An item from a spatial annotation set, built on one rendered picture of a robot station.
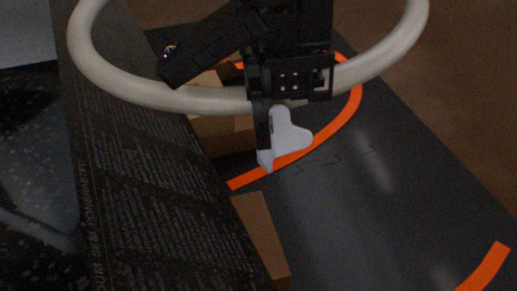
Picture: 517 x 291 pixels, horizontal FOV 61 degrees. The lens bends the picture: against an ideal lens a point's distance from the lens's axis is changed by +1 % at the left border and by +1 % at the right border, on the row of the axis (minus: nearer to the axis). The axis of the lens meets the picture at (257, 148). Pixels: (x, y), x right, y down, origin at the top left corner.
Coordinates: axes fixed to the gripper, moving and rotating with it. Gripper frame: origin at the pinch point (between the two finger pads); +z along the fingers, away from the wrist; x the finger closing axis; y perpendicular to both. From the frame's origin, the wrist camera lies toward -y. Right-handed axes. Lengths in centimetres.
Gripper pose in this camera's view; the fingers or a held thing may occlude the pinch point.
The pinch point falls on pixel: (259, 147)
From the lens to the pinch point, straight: 50.0
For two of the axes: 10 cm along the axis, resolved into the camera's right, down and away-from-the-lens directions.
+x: -0.8, -6.9, 7.2
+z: 0.7, 7.1, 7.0
